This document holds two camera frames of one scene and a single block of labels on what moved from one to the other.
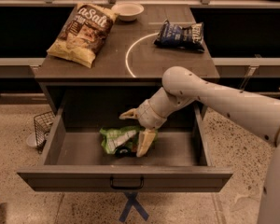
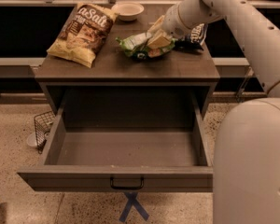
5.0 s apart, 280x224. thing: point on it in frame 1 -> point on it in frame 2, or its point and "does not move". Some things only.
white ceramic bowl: (128, 11) does not move
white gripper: (149, 113) -> (173, 21)
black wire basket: (42, 125) does not move
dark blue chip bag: (189, 37) does not move
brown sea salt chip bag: (83, 35) does not move
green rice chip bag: (122, 141) -> (141, 46)
